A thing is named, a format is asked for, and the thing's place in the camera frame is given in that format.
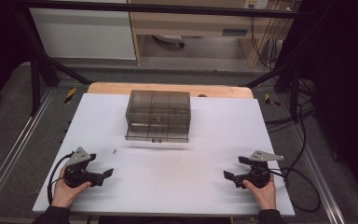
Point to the white chair base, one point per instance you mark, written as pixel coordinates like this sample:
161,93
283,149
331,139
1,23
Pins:
169,38

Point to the light wooden desk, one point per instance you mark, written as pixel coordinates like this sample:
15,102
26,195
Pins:
195,25

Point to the small dark round object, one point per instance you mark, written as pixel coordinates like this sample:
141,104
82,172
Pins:
202,95

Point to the person's left hand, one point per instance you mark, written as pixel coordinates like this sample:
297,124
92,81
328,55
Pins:
65,193

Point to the transparent grey drawer box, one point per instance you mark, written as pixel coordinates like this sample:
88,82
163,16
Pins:
158,115

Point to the black curtain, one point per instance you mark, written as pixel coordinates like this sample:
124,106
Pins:
0,46
345,93

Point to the black yellow tape strip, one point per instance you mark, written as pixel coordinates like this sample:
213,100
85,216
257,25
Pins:
70,95
271,100

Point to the white cabinet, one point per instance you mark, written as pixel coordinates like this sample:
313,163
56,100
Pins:
84,29

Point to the black metal frame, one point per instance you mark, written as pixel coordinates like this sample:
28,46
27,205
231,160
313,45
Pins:
155,8

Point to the white wall socket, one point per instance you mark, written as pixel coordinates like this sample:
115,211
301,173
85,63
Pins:
255,3

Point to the white board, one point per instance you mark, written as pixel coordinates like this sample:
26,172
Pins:
167,174

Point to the aluminium rail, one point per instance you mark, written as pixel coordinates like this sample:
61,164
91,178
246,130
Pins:
320,177
15,149

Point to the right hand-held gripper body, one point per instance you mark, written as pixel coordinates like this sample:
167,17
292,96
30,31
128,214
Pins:
258,174

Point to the person's right hand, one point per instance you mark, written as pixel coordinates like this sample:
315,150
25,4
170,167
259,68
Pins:
263,194

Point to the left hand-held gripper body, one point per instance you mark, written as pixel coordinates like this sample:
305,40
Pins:
78,156

